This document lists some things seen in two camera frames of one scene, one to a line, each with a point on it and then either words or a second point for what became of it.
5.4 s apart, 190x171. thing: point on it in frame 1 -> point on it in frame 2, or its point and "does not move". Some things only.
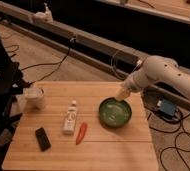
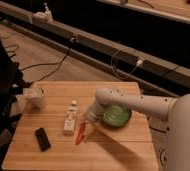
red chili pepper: x=81 y=133 does not move
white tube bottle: x=70 y=120 does not move
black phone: x=42 y=139 does not move
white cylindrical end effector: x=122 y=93 -> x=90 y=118
